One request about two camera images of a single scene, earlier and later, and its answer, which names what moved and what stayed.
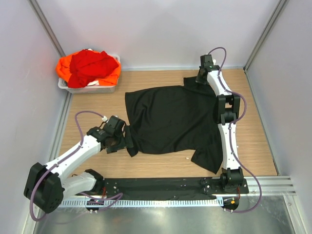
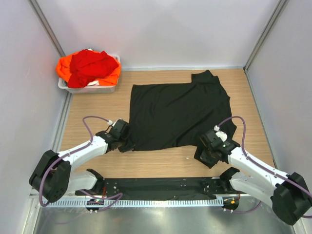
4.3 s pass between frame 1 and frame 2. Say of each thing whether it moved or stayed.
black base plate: stayed
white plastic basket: stayed
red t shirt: stayed
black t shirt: moved
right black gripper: moved
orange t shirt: stayed
